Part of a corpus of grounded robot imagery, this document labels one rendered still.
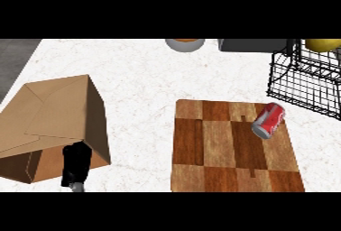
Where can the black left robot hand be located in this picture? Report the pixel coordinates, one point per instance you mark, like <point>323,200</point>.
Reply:
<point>75,162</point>

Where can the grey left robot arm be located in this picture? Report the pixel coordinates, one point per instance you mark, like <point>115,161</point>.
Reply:
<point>77,187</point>

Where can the wooden patchwork cutting board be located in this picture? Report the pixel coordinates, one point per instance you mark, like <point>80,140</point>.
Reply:
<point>230,150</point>

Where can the yellow lemon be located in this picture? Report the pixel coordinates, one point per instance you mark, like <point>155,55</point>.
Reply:
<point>323,44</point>

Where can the brown cardboard box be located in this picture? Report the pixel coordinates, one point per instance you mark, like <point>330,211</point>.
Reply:
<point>53,114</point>

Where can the red soda can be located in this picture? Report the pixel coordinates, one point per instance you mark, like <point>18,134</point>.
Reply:
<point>268,120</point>

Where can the grey bowl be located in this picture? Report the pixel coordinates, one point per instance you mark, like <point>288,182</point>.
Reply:
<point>184,45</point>

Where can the dark grey appliance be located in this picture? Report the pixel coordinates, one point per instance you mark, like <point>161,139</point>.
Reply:
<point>252,45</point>

